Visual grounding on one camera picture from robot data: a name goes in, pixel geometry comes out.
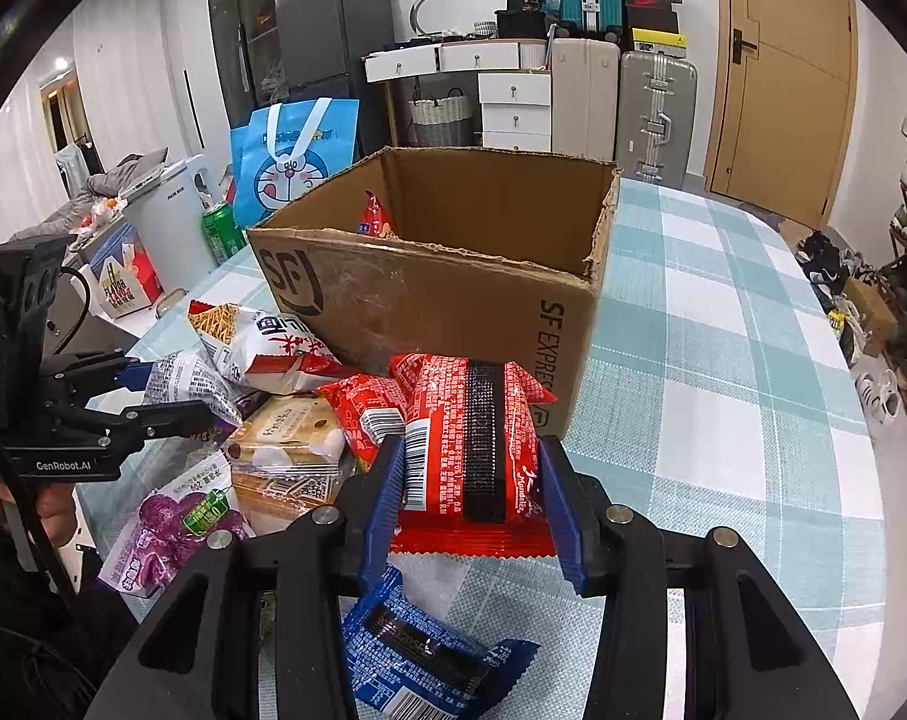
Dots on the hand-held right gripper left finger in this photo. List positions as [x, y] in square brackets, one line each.
[382, 517]

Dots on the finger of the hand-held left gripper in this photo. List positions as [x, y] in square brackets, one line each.
[161, 418]
[135, 376]

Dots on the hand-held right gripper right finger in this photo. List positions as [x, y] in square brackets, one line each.
[562, 521]

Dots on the silver white snack packet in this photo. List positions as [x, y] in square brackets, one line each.
[191, 382]

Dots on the large red black-striped snack packet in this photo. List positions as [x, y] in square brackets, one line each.
[442, 450]

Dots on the orange wafer packet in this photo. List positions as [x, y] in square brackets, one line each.
[288, 496]

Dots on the small red snack packet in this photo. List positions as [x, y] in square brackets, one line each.
[360, 409]

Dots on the purple white snack packet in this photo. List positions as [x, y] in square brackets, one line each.
[161, 532]

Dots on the white red chip bag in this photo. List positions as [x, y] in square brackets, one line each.
[258, 349]

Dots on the beige biscuit packet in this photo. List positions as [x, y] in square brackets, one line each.
[285, 431]

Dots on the blue snack packet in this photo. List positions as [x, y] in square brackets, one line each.
[423, 660]

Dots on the brown cardboard box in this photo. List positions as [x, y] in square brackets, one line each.
[423, 292]

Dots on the person's left forearm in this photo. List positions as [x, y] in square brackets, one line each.
[18, 652]

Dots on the person's left hand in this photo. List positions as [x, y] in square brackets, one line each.
[56, 504]

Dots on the red white paper bag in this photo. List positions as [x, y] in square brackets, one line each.
[123, 281]

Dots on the white plastic appliance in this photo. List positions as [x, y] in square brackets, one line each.
[172, 217]

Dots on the green drink can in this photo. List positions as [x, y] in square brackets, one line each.
[221, 234]

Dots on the grey cloth pile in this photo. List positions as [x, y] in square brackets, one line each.
[108, 180]

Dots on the checkered tablecloth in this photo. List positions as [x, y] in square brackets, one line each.
[723, 390]

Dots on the blue cartoon tote bag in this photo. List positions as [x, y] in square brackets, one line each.
[296, 165]

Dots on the red blue-label snack packet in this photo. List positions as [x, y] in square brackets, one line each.
[375, 219]

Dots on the dark glass cabinet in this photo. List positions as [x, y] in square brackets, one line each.
[255, 45]

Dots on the small brown shoe carton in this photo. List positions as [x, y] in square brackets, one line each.
[870, 315]

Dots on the pile of loose shoes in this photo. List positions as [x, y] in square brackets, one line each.
[825, 255]

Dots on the woven laundry basket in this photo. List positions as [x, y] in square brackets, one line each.
[440, 120]

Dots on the dark grey fridge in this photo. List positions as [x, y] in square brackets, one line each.
[333, 22]

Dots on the silver suitcase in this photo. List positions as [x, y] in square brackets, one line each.
[656, 112]

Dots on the beige suitcase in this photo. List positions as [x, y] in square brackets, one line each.
[585, 97]

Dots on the white drawer dresser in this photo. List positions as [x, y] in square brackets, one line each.
[513, 90]

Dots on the wooden door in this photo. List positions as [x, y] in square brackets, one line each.
[783, 90]

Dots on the yellow black box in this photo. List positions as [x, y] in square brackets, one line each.
[656, 41]

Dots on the black storage box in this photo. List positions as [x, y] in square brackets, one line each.
[521, 24]

